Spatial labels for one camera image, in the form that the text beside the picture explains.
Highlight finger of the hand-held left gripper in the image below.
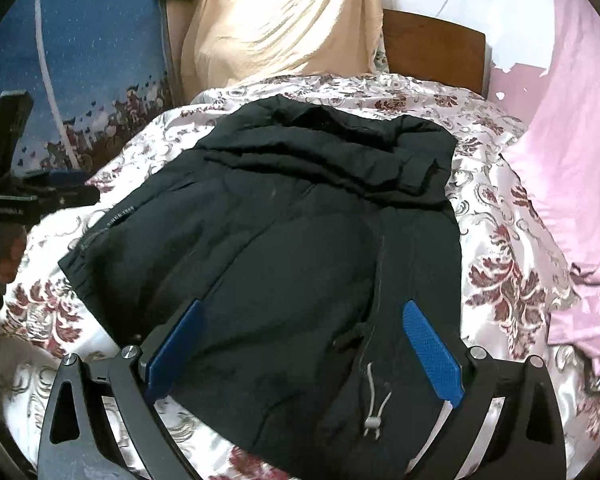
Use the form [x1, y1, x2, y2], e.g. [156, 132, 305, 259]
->
[0, 90, 35, 196]
[22, 169, 102, 211]

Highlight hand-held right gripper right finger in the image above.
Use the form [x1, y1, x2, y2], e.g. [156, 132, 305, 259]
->
[401, 300, 567, 480]

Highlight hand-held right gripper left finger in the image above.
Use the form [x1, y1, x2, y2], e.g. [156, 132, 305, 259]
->
[37, 299, 206, 480]

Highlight blue fabric wardrobe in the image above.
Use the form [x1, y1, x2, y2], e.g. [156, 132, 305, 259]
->
[0, 0, 177, 196]

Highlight black jacket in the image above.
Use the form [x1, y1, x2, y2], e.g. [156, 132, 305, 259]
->
[57, 95, 463, 480]

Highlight brown wooden panel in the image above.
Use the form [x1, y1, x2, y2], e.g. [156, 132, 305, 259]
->
[162, 0, 188, 106]

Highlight floral satin bedspread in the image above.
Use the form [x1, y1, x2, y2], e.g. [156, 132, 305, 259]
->
[0, 72, 600, 480]

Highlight pink curtain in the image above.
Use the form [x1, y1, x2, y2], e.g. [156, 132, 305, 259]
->
[500, 0, 600, 376]

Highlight beige hanging cloth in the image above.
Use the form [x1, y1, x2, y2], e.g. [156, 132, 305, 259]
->
[179, 0, 396, 106]

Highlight wooden headboard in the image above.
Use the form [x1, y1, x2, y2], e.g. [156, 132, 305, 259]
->
[381, 8, 488, 97]

